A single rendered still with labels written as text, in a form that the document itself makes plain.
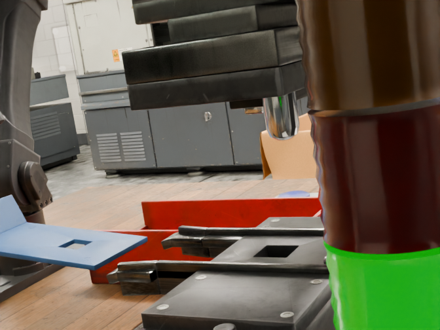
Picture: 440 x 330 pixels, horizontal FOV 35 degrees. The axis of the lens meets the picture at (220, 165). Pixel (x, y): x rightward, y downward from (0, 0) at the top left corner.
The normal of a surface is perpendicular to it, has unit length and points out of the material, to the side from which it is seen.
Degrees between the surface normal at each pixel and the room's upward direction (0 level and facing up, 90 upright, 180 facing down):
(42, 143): 90
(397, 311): 104
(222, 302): 0
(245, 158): 90
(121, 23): 90
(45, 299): 0
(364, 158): 76
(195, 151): 90
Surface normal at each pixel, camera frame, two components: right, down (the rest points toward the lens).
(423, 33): 0.39, 0.35
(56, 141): 0.85, -0.03
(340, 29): -0.63, -0.01
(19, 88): 0.96, -0.12
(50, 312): -0.14, -0.97
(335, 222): -0.87, -0.03
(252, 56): -0.45, 0.22
